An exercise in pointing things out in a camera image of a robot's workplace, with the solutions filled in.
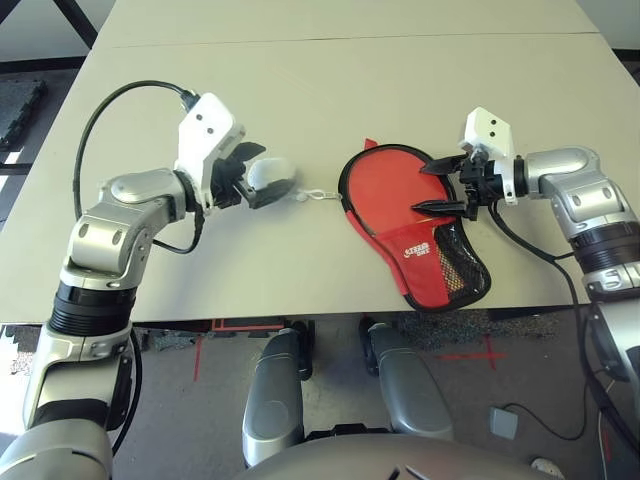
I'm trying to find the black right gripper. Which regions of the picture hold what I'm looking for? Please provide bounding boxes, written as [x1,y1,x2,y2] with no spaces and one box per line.
[411,152,504,222]

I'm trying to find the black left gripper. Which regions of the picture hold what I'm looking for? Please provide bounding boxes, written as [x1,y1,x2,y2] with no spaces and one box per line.
[212,141,297,210]

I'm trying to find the grey white plush charm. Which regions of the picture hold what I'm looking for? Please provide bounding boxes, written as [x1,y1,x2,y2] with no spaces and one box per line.
[247,156,304,194]

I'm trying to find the white cord with small bell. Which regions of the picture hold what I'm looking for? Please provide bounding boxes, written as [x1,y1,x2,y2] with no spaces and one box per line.
[294,187,344,204]

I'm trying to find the red black zip paddle case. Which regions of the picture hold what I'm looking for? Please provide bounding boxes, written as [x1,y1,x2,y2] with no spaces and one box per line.
[337,142,492,312]

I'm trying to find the dark speckled floor mat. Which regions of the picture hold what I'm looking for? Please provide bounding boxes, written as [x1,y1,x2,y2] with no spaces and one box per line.
[399,309,564,346]

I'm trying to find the red tape rectangle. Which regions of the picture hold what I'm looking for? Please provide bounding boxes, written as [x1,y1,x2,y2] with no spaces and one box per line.
[209,316,284,337]

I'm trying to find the red tape cross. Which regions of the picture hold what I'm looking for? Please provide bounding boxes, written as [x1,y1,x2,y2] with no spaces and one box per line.
[434,335,509,371]

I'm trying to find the red tape line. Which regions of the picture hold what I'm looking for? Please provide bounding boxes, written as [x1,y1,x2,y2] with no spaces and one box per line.
[192,334,205,382]

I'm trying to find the grey right robot leg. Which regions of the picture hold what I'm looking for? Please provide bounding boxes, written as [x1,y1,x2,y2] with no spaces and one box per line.
[358,317,454,441]

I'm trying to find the grey robot leg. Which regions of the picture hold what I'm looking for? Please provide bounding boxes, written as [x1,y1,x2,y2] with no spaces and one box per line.
[242,327,316,469]
[358,317,454,441]

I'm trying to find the grey left robot leg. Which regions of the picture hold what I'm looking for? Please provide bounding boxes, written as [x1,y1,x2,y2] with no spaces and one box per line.
[242,327,316,469]

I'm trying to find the grey foot pedal box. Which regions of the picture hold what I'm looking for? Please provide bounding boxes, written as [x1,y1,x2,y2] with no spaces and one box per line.
[488,405,519,440]

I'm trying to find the black foam puzzle mat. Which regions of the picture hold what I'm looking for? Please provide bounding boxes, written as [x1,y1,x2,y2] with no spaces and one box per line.
[0,82,49,151]

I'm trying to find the grey robot torso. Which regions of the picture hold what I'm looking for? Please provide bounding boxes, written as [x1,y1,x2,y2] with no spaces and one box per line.
[244,432,546,480]

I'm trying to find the grey puzzle floor mat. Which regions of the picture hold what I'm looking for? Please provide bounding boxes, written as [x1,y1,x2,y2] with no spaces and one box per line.
[0,323,36,379]

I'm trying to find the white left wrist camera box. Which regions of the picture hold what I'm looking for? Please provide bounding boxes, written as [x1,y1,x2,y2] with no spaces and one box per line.
[173,92,247,207]

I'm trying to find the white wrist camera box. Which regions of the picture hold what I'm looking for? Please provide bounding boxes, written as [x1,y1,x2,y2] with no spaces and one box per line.
[173,92,247,207]
[459,106,519,206]

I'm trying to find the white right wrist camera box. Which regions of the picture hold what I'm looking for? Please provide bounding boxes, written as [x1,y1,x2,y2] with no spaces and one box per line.
[459,106,519,206]

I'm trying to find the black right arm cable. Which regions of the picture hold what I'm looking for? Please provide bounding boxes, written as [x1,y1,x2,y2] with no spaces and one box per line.
[487,202,640,480]

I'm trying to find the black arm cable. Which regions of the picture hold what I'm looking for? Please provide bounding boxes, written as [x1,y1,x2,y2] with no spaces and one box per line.
[487,202,640,480]
[72,79,206,256]

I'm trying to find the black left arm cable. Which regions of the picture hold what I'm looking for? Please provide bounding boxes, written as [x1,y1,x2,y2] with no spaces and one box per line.
[72,79,206,256]

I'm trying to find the black metal frame bars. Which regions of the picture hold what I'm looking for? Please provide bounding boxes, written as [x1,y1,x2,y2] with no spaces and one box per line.
[0,0,99,69]

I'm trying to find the thin black pedal cable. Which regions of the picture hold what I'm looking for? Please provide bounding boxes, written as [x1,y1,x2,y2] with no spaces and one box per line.
[504,382,601,451]

